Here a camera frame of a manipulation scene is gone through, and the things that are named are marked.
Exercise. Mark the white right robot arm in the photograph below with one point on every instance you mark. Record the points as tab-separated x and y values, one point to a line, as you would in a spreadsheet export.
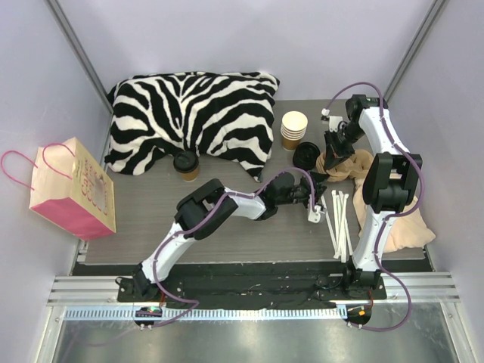
388	187

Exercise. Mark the black cup lid stack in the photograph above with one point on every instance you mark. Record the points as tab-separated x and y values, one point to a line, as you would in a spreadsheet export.
306	155

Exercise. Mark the brown cardboard cup carrier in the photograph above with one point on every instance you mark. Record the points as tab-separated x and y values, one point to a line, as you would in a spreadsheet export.
356	167

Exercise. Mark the brown paper coffee cup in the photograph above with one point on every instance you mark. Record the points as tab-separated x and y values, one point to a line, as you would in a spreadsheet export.
190	175

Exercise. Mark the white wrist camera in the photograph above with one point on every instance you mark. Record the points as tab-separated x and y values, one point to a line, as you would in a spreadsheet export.
316	213
335	123

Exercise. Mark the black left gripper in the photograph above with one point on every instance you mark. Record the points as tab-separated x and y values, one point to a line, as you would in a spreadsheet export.
309	190

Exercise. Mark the zebra print pillow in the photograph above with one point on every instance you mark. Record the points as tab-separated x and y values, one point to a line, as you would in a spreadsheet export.
224	115

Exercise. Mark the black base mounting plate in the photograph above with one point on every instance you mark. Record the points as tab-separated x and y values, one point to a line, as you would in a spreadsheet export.
237	286

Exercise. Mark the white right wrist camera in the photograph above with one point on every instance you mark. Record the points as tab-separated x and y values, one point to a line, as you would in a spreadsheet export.
335	123

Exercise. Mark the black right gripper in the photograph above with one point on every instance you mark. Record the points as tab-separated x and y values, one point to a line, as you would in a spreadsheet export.
336	143

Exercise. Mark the stack of paper cups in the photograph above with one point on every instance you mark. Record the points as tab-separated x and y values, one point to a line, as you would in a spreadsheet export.
293	129

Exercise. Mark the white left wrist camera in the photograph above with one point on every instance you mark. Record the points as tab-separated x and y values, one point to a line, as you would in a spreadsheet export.
316	213

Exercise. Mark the perforated metal rail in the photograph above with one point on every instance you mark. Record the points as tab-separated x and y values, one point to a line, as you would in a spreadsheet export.
151	313

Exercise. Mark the pink paper gift bag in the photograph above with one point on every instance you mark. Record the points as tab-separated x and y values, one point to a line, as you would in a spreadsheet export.
70	189

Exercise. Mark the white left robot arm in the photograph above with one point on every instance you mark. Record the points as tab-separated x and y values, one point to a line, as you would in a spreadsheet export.
203	211

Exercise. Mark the beige folded cloth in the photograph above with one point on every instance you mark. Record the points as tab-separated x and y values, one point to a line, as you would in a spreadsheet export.
407	232

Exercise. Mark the black plastic cup lid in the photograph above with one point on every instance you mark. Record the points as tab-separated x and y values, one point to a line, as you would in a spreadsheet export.
185	161

